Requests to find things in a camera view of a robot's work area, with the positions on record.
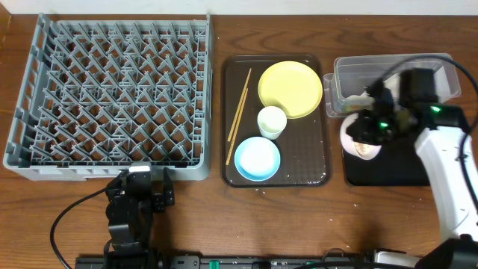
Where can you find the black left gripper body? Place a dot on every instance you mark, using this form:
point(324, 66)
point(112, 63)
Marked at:
point(148, 196)

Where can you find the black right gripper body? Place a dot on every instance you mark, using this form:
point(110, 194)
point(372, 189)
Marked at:
point(390, 125)

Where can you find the green yellow snack wrapper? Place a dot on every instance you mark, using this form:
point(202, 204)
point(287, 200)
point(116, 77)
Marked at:
point(352, 108)

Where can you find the pink bowl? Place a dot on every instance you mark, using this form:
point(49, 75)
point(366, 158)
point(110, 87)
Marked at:
point(361, 150)

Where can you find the white tissue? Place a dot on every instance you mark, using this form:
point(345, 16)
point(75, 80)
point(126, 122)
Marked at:
point(359, 101)

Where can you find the light blue bowl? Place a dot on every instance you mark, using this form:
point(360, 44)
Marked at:
point(257, 159)

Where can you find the white paper cup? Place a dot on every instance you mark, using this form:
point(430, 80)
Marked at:
point(271, 122)

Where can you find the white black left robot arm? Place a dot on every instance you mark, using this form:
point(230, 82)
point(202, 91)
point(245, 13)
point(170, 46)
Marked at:
point(132, 203)

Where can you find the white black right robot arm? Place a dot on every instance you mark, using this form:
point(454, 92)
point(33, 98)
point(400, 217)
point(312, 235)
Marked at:
point(444, 147)

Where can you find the clear plastic container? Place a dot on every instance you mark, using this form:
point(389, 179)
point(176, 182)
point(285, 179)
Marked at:
point(353, 74)

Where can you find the black rectangular bin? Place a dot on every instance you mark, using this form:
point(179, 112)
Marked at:
point(397, 164)

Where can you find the yellow round plate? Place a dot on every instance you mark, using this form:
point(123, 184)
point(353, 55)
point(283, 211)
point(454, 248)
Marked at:
point(292, 86)

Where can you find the dark brown serving tray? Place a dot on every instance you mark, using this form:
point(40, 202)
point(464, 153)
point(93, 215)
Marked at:
point(303, 145)

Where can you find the grey plastic dish rack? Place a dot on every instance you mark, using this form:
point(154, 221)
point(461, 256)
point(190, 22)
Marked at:
point(101, 96)

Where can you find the wooden chopstick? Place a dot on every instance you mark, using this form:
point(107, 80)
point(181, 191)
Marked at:
point(239, 106)
point(232, 144)

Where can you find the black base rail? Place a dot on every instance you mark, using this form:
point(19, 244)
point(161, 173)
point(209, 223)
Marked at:
point(333, 258)

